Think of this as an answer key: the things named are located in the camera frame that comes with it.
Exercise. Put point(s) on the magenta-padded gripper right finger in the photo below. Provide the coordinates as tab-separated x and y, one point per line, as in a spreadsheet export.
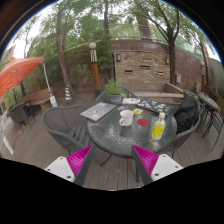
146	160

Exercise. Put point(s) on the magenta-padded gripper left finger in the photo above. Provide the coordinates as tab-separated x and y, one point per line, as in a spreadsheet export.
79	160

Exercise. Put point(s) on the clear bottle with yellow label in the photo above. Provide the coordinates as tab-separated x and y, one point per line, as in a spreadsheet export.
158	130

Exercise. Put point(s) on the flat round red coaster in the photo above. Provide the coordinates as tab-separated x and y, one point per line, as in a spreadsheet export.
142	122

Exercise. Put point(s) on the white ceramic mug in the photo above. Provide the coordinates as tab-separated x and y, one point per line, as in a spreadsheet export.
126	118

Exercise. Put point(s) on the small yellow card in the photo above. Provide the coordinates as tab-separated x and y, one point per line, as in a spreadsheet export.
137	111

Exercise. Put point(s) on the silver laptop with stickers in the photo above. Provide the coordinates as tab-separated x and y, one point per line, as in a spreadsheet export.
98	111

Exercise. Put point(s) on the black laptop with stickers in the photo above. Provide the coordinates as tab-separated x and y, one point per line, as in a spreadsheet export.
155	107

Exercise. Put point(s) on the small colourful sticker card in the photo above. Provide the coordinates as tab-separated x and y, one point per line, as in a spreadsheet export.
122	108

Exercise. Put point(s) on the black backpack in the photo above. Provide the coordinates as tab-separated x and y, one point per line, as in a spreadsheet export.
186	115

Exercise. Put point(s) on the white sticker sheet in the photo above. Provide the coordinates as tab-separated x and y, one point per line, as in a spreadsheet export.
131	100

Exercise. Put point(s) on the blue and yellow striped cone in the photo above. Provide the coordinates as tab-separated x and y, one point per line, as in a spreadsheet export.
68	94

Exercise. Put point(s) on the wooden bench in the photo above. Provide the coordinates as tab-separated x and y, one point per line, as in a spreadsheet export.
36	98

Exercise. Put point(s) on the dark wicker chair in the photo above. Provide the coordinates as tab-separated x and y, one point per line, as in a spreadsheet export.
18	115

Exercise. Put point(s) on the green plant in teal pot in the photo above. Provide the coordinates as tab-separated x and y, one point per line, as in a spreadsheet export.
114	90

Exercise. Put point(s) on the dark metal chair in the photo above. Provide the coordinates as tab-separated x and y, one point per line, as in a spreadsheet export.
217	125

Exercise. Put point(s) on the dark round side table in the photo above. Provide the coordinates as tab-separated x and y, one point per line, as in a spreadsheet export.
208	101

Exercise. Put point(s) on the orange patio umbrella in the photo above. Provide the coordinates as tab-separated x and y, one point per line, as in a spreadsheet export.
16	73

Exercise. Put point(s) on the wooden lamp post with globe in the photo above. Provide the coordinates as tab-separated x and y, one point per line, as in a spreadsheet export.
95	75

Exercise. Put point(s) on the grey wall box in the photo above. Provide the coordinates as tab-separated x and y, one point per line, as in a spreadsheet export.
178	78

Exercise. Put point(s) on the black wall lantern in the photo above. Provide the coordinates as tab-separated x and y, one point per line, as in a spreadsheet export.
118	57
167	60

